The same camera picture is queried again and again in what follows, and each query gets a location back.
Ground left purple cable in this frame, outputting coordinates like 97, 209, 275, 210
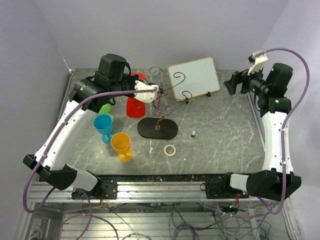
22, 86, 158, 214

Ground orange wine glass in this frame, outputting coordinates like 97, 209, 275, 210
110, 132, 133, 162

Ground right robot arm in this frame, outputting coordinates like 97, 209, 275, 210
220, 63, 302, 201

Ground small whiteboard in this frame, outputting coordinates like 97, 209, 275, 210
167, 56, 221, 101

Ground masking tape roll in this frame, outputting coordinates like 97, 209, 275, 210
163, 144, 177, 157

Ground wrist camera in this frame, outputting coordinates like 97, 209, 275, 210
248, 50, 268, 75
134, 80, 159, 103

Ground purple cable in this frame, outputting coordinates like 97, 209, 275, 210
22, 86, 158, 214
259, 47, 311, 215

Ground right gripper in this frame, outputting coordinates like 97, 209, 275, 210
224, 63, 270, 97

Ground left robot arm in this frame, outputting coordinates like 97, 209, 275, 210
23, 53, 137, 199

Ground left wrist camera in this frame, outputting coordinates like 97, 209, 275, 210
134, 80, 159, 103

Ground metal wine glass rack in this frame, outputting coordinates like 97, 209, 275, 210
137, 68, 186, 140

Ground clear wine glass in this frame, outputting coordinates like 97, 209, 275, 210
149, 66, 161, 75

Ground green wine glass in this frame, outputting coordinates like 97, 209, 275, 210
98, 103, 114, 121

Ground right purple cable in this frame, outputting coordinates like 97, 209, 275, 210
259, 47, 311, 215

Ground aluminium frame rail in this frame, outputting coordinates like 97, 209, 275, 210
26, 181, 291, 203

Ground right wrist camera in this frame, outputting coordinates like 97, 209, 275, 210
248, 50, 268, 75

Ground red wine glass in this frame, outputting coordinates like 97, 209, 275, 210
125, 72, 148, 118

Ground blue wine glass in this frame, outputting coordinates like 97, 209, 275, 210
93, 114, 115, 144

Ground small blue bottle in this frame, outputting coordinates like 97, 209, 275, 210
191, 130, 196, 138

